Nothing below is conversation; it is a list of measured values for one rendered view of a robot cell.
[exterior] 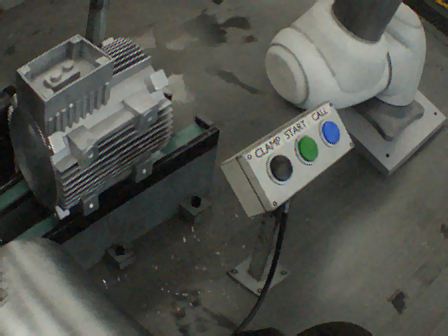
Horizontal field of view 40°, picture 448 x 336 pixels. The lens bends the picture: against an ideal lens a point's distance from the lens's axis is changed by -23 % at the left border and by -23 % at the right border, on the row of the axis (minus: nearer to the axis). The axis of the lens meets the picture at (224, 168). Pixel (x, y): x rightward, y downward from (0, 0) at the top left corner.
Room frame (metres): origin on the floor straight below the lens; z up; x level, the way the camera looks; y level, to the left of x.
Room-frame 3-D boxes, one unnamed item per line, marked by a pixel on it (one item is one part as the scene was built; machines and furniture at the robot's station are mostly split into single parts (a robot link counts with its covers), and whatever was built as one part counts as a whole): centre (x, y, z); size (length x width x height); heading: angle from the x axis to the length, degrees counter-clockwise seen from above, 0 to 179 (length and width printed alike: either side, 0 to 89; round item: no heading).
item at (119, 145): (0.72, 0.21, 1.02); 0.20 x 0.19 x 0.19; 142
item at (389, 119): (1.16, -0.28, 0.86); 0.22 x 0.18 x 0.06; 48
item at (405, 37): (1.13, -0.29, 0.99); 0.18 x 0.16 x 0.22; 132
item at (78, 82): (0.69, 0.23, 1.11); 0.12 x 0.11 x 0.07; 142
